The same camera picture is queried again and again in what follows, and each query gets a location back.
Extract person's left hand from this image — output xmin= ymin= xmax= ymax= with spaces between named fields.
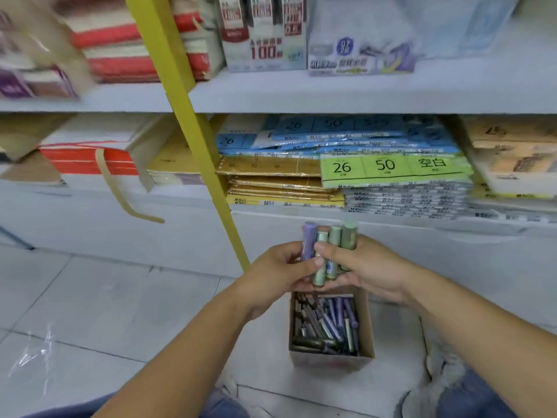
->
xmin=237 ymin=241 xmax=325 ymax=320

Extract large crumpled clear plastic wrap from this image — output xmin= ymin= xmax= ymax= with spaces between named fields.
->
xmin=8 ymin=330 xmax=55 ymax=379

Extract person's right forearm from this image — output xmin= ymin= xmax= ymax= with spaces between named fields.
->
xmin=404 ymin=272 xmax=557 ymax=418

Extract clear display of green purple tubes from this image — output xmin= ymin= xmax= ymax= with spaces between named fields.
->
xmin=306 ymin=0 xmax=421 ymax=77

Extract tan notebooks with black spine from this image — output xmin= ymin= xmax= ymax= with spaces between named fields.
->
xmin=0 ymin=113 xmax=73 ymax=164

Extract lead refill tubes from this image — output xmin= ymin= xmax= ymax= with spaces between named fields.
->
xmin=292 ymin=293 xmax=361 ymax=356

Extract beige notebook stack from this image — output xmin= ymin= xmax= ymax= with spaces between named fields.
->
xmin=443 ymin=115 xmax=557 ymax=201

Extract person's left forearm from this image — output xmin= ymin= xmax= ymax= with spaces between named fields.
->
xmin=93 ymin=282 xmax=262 ymax=418

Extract stack of gold paper packs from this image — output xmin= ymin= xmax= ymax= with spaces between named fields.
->
xmin=216 ymin=154 xmax=345 ymax=210

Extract yellow notebook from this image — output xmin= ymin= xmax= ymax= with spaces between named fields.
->
xmin=146 ymin=115 xmax=227 ymax=186

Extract stack of blue paper packs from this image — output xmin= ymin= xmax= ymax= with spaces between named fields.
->
xmin=215 ymin=113 xmax=462 ymax=160

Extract clear box with blue label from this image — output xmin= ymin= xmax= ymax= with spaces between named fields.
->
xmin=413 ymin=0 xmax=523 ymax=57

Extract person's right hand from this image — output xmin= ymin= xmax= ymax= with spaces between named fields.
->
xmin=313 ymin=233 xmax=421 ymax=308

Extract white grey sneaker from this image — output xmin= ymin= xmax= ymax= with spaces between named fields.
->
xmin=215 ymin=374 xmax=240 ymax=397
xmin=396 ymin=343 xmax=469 ymax=418

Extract yellow shelf post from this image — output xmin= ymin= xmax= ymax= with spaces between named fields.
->
xmin=124 ymin=0 xmax=251 ymax=273

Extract brown kraft folder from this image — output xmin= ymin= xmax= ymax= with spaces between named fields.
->
xmin=0 ymin=150 xmax=66 ymax=186

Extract small brown cardboard box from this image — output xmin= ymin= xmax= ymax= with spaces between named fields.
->
xmin=288 ymin=286 xmax=376 ymax=369

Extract blue jeans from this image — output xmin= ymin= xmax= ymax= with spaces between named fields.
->
xmin=21 ymin=369 xmax=519 ymax=418

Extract beige paper strap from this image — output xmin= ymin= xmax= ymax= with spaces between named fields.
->
xmin=95 ymin=147 xmax=165 ymax=225

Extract grey metal rack leg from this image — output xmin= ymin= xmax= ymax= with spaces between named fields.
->
xmin=0 ymin=226 xmax=35 ymax=251

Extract red-spine notebook stack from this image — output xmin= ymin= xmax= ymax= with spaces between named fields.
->
xmin=65 ymin=0 xmax=225 ymax=83

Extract red white receipt book bundle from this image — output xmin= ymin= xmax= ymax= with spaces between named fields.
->
xmin=38 ymin=113 xmax=164 ymax=192

